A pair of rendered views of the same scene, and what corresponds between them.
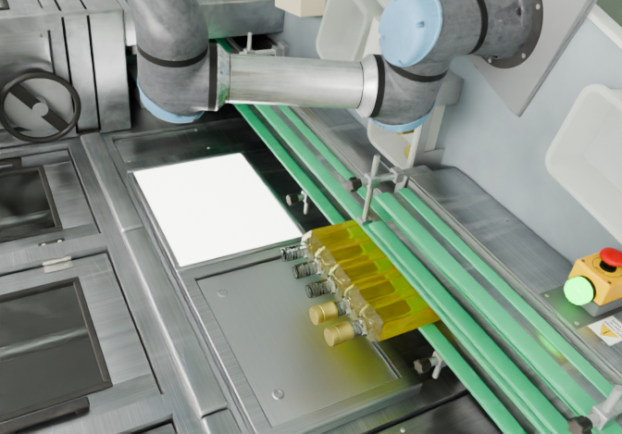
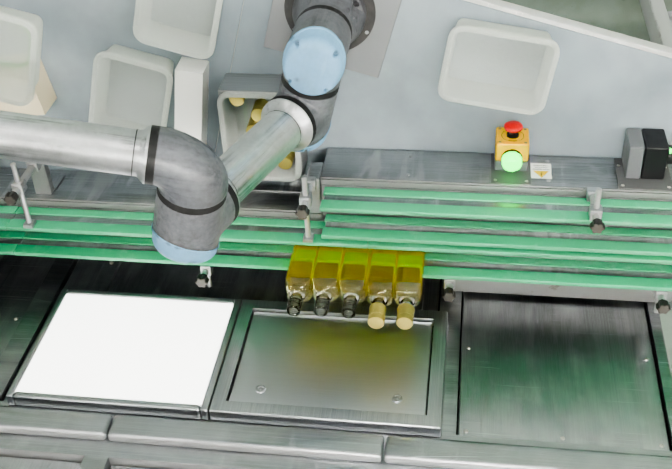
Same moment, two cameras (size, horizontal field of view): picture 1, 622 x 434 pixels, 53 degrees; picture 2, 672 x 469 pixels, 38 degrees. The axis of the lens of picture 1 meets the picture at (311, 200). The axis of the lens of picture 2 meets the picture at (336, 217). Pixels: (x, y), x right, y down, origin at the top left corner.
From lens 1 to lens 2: 122 cm
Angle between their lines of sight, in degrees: 39
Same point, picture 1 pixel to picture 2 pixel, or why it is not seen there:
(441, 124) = not seen: hidden behind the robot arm
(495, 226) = (412, 165)
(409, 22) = (324, 57)
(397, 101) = (322, 121)
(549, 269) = (472, 165)
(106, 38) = not seen: outside the picture
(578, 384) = (564, 210)
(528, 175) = (405, 114)
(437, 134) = not seen: hidden behind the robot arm
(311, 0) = (43, 91)
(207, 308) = (273, 405)
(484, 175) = (361, 137)
